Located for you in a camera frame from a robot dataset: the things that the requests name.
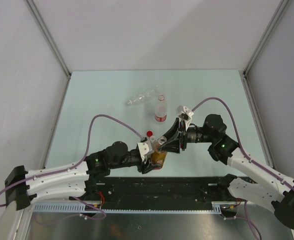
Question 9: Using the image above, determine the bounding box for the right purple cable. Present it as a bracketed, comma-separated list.
[191, 97, 294, 228]

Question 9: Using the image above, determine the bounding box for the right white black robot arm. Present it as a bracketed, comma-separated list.
[160, 114, 294, 230]

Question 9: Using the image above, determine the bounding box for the clear plastic water bottle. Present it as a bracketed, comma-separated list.
[125, 85, 160, 107]

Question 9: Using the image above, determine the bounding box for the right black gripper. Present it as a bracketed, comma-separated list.
[157, 117, 215, 154]

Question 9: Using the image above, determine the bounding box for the aluminium frame post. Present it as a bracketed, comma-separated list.
[242, 0, 292, 76]
[24, 0, 71, 79]

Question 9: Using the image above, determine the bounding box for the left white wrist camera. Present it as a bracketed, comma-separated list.
[137, 137, 154, 163]

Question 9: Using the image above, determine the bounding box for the right aluminium frame post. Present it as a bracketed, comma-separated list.
[242, 0, 292, 76]

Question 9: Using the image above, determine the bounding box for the red label plastic bottle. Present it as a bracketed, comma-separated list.
[154, 94, 168, 123]

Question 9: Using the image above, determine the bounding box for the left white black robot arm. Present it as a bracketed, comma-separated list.
[4, 141, 162, 210]

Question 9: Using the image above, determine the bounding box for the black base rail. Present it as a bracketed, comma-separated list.
[38, 174, 258, 211]

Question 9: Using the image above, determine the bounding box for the yellow red tea bottle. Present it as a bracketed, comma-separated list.
[151, 136, 167, 170]

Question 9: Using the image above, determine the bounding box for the white tea bottle cap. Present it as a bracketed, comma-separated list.
[149, 135, 156, 144]

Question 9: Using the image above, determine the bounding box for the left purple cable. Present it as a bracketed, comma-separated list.
[0, 114, 147, 209]

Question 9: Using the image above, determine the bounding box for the red bottle cap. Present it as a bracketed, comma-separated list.
[146, 130, 153, 137]

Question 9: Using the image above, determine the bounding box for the grey slotted cable duct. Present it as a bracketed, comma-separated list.
[33, 201, 223, 215]

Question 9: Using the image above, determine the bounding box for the left aluminium frame post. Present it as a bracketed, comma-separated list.
[24, 0, 71, 79]

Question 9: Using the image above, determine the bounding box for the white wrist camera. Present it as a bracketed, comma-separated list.
[137, 137, 154, 163]
[176, 105, 194, 130]

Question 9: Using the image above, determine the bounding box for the purple cable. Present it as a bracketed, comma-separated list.
[0, 114, 147, 209]
[191, 97, 294, 228]

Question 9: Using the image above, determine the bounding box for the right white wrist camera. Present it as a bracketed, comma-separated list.
[176, 105, 194, 130]

